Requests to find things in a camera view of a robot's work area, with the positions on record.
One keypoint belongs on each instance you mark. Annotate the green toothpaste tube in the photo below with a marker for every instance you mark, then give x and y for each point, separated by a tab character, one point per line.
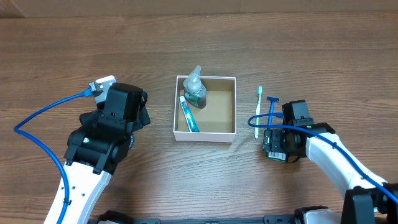
191	123

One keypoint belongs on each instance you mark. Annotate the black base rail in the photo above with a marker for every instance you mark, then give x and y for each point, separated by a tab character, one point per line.
199	221

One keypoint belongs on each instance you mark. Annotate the clear soap bottle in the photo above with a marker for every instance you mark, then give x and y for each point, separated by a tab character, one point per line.
194	91

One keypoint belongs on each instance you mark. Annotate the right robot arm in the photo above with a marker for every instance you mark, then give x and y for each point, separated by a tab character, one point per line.
364	192

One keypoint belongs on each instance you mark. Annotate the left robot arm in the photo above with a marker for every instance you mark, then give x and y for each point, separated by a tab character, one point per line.
95	149

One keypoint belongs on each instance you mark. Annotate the green white toothbrush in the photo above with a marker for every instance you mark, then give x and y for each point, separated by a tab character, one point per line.
258	109

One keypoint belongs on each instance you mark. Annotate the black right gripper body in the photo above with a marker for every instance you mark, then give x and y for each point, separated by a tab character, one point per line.
267	143

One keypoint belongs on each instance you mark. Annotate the white green sachet packet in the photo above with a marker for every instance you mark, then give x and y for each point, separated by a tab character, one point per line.
277	156

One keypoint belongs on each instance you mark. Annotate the white cardboard box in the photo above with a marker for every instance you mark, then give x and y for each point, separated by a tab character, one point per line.
217	120

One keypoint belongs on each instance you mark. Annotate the blue disposable razor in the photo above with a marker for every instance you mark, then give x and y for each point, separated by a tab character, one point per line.
273	101

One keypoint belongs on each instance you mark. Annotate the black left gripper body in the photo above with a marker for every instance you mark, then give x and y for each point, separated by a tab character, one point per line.
144	112

